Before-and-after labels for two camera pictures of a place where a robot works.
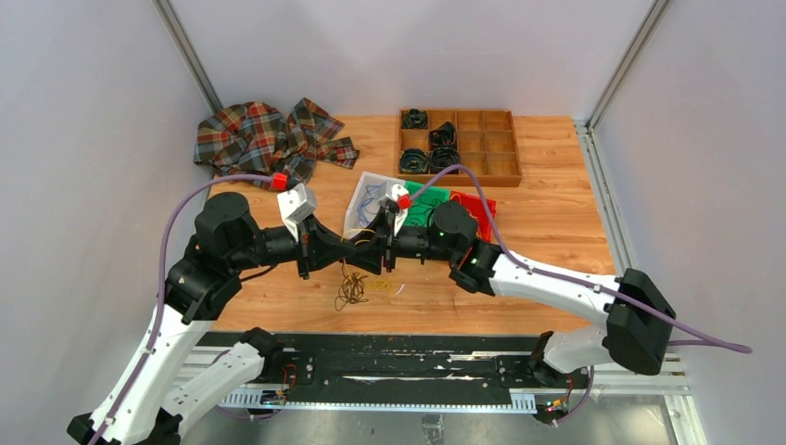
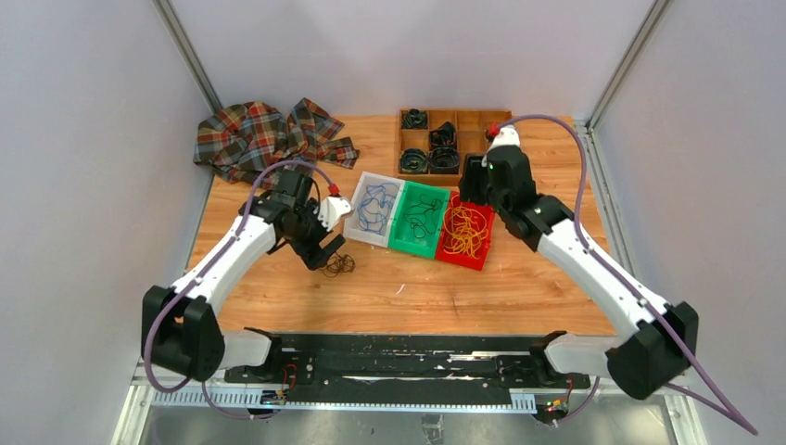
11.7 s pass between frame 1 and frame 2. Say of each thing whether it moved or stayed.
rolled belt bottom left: stayed
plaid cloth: stayed
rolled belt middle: stayed
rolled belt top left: stayed
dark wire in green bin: stayed
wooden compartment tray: stayed
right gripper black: moved
